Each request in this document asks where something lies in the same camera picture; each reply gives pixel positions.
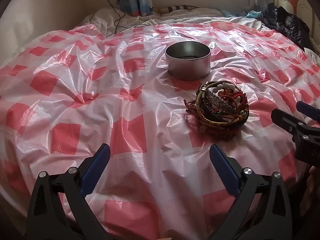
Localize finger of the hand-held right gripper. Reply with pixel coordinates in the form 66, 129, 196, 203
296, 101, 320, 123
271, 108, 320, 143

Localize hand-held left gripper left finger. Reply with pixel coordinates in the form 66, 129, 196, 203
26, 143, 111, 240

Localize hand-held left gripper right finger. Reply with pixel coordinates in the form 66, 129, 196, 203
207, 144, 298, 240

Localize pile of mixed bracelets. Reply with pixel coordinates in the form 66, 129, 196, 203
184, 80, 250, 140

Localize engraved silver bangle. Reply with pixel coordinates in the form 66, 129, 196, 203
204, 90, 238, 114

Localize white bead bracelet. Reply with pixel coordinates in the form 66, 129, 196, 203
216, 81, 245, 109

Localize round metal tin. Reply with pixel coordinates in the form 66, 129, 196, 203
165, 42, 211, 81

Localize person's right hand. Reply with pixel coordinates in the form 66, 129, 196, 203
307, 166, 320, 205

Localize white papers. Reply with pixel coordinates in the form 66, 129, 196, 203
304, 47, 320, 63

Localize pink checkered plastic sheet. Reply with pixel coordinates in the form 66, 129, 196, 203
0, 21, 320, 240

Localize black puffer jacket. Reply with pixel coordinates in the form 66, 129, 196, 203
259, 4, 314, 52

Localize white bed quilt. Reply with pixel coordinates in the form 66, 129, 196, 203
82, 6, 263, 34

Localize striped pillow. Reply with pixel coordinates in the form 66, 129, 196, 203
160, 5, 200, 13

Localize black charging cable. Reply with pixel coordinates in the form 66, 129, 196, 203
102, 0, 148, 34

